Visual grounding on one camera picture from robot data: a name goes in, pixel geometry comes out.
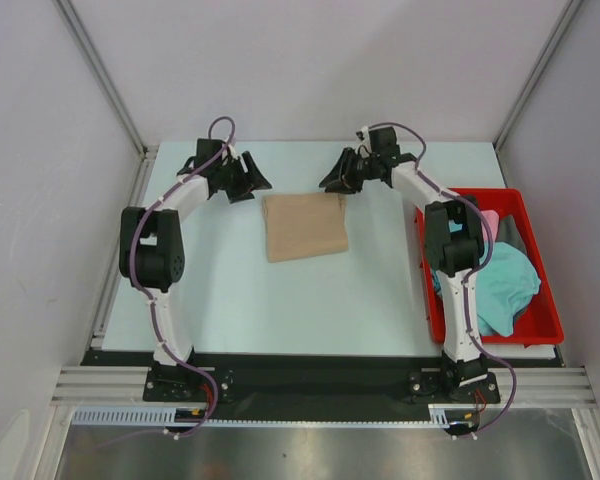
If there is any white slotted cable duct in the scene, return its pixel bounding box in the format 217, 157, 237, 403
72, 403, 481, 427

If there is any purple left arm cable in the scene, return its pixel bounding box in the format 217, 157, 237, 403
128, 116, 241, 441

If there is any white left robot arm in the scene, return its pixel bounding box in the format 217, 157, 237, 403
119, 139, 272, 400

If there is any grey t shirt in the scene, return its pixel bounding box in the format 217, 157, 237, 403
496, 215, 527, 255

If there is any pink t shirt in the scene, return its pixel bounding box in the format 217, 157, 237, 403
481, 210, 500, 244

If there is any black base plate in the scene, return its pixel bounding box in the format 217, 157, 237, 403
81, 350, 564, 423

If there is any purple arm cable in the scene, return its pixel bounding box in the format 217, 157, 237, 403
128, 116, 241, 441
357, 121, 519, 440

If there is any beige t shirt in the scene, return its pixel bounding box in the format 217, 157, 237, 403
262, 193, 349, 263

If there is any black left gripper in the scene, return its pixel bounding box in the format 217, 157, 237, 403
215, 152, 271, 204

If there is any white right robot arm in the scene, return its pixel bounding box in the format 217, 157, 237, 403
319, 122, 493, 401

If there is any red plastic bin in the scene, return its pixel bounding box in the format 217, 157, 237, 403
413, 187, 565, 346

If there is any teal t shirt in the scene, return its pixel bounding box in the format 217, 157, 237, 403
429, 241, 542, 337

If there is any aluminium frame rail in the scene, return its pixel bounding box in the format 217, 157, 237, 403
51, 366, 597, 408

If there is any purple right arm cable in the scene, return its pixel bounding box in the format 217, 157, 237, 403
357, 121, 519, 440

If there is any left rear aluminium post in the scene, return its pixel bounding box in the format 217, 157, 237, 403
52, 0, 147, 158

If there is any aluminium post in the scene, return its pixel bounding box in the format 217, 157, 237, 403
492, 0, 587, 154
52, 0, 147, 158

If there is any right rear aluminium post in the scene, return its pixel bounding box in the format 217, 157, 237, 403
492, 0, 587, 154

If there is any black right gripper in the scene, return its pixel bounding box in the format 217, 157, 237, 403
321, 148, 381, 196

